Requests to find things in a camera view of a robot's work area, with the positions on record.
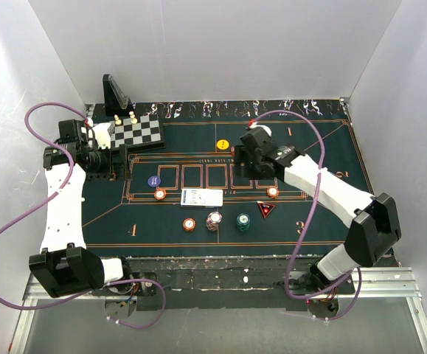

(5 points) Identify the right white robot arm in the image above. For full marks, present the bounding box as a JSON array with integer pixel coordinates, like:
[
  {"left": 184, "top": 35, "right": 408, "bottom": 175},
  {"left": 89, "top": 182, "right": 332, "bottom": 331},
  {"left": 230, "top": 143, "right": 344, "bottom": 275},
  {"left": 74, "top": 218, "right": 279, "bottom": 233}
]
[{"left": 232, "top": 125, "right": 401, "bottom": 294}]

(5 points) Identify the green poker table mat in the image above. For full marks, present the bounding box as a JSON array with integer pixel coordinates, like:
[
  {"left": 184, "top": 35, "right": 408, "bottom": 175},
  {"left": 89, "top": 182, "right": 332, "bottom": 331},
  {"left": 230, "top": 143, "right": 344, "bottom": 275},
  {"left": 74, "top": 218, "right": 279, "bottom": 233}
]
[{"left": 82, "top": 100, "right": 372, "bottom": 257}]

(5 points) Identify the green poker chip stack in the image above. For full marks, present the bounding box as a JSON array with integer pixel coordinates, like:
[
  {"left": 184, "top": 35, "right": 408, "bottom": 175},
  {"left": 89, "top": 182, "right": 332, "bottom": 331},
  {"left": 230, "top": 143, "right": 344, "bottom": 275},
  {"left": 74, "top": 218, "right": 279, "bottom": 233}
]
[{"left": 236, "top": 213, "right": 251, "bottom": 232}]

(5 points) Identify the red triangular dealer button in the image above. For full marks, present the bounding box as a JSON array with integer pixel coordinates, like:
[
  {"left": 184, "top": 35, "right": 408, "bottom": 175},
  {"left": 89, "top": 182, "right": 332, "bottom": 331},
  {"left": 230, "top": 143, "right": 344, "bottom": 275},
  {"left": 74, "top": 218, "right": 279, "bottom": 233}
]
[{"left": 257, "top": 201, "right": 276, "bottom": 219}]

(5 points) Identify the small chess board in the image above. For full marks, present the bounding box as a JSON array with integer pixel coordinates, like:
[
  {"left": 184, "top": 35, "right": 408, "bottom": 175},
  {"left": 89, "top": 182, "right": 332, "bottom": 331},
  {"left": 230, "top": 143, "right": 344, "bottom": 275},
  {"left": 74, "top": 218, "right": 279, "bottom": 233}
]
[{"left": 111, "top": 114, "right": 164, "bottom": 150}]

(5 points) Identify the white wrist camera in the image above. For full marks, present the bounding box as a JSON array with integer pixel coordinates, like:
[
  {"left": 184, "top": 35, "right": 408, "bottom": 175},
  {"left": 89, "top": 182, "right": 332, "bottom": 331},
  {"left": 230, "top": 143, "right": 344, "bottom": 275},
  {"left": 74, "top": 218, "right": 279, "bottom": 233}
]
[
  {"left": 254, "top": 125, "right": 272, "bottom": 136},
  {"left": 88, "top": 122, "right": 115, "bottom": 150}
]

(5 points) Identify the blue playing card box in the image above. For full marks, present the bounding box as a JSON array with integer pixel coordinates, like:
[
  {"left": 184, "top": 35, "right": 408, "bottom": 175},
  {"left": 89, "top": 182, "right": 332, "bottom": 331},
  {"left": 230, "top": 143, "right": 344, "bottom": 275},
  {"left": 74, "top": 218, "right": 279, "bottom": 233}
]
[{"left": 181, "top": 189, "right": 223, "bottom": 208}]

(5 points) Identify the black triangular stand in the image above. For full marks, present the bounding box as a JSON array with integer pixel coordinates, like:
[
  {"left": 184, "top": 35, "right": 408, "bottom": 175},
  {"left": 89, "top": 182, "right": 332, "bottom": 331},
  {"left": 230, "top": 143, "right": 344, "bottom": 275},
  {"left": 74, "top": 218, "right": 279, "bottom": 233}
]
[{"left": 103, "top": 74, "right": 133, "bottom": 116}]

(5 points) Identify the aluminium rail frame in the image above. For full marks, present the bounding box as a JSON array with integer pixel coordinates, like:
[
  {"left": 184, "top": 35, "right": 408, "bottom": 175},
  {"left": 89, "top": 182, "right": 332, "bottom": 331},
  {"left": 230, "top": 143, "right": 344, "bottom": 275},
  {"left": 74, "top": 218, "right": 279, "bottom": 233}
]
[{"left": 10, "top": 268, "right": 427, "bottom": 353}]

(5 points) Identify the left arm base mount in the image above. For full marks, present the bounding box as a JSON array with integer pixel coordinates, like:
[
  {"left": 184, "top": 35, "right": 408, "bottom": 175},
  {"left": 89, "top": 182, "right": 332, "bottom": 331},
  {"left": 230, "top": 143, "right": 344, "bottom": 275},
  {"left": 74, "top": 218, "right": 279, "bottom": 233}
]
[{"left": 91, "top": 257, "right": 162, "bottom": 322}]

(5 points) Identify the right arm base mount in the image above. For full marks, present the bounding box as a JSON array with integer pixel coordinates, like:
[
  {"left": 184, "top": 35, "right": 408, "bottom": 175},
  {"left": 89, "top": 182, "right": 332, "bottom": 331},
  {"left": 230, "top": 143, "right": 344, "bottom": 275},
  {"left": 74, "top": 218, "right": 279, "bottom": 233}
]
[{"left": 283, "top": 268, "right": 362, "bottom": 322}]

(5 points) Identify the cream chess pawn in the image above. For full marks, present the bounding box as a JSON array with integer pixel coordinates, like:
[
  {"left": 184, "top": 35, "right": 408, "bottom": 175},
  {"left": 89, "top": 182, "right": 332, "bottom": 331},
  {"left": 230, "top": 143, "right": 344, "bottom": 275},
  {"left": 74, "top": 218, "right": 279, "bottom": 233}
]
[
  {"left": 114, "top": 114, "right": 122, "bottom": 125},
  {"left": 130, "top": 111, "right": 138, "bottom": 125}
]

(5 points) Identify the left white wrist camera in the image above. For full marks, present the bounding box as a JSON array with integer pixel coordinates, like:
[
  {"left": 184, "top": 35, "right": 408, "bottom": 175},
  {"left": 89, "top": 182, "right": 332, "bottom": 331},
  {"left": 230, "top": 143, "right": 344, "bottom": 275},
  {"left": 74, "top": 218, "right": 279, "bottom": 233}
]
[{"left": 88, "top": 122, "right": 115, "bottom": 150}]

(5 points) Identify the blue small blind button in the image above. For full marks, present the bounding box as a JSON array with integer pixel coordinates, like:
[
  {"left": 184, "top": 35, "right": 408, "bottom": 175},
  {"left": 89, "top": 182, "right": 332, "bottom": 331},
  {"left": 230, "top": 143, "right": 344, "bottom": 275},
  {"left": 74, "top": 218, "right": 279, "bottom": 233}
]
[{"left": 147, "top": 175, "right": 162, "bottom": 188}]

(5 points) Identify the orange poker chip stack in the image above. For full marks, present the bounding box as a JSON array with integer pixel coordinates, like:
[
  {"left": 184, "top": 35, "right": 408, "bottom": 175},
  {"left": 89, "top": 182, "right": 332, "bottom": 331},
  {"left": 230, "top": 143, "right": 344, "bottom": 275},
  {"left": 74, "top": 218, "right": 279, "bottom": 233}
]
[{"left": 183, "top": 218, "right": 196, "bottom": 232}]

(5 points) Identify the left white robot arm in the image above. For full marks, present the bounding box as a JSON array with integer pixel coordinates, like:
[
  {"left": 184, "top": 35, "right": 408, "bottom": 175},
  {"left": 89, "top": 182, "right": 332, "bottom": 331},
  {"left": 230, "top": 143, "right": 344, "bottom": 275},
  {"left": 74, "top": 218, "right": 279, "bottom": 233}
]
[{"left": 29, "top": 119, "right": 134, "bottom": 298}]

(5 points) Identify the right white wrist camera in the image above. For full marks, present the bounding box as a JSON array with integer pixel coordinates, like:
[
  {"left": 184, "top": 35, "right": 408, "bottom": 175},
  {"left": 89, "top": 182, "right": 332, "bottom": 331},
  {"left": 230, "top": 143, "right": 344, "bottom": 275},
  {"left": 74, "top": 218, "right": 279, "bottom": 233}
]
[{"left": 254, "top": 125, "right": 272, "bottom": 136}]

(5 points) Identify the yellow big blind button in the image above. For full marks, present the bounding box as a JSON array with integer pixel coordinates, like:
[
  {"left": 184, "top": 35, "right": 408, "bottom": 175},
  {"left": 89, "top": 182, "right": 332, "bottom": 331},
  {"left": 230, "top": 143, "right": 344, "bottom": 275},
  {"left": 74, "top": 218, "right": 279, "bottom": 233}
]
[{"left": 216, "top": 139, "right": 230, "bottom": 151}]

